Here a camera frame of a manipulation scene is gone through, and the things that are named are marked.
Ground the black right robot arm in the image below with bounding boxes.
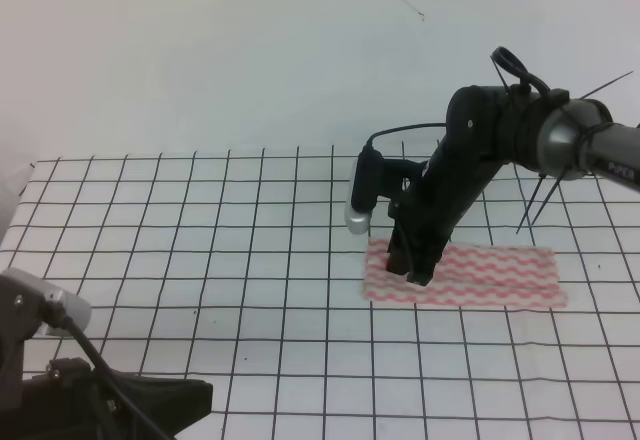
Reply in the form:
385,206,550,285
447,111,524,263
386,47,639,285

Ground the grey left camera bracket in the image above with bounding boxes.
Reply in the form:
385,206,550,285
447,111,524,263
1,269,46,439

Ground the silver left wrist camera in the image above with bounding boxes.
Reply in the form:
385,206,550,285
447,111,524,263
37,282,92,337

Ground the black camera cable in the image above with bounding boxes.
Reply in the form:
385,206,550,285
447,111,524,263
363,122,447,154
44,299,176,440

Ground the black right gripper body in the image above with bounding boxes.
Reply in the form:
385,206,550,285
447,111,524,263
389,154,495,260

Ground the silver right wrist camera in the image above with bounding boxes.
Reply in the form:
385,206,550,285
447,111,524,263
344,145,384,235

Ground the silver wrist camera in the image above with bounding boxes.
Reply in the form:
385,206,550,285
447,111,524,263
344,145,384,235
37,282,92,337

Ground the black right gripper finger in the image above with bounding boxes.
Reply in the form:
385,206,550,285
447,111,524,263
386,232,411,276
407,247,443,286

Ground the pink wavy striped towel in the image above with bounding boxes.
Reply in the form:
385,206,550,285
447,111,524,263
362,239,568,309

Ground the black left camera cable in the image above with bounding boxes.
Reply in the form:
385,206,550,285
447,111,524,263
44,299,176,440

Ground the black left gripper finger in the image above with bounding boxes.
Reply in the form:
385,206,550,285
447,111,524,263
94,368,214,439

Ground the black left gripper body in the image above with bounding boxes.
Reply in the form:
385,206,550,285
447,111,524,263
19,358,127,440

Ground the white black-grid tablecloth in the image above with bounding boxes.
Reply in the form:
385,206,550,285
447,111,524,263
1,146,639,439

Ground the black right camera cable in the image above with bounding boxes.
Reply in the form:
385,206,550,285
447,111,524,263
363,122,447,154

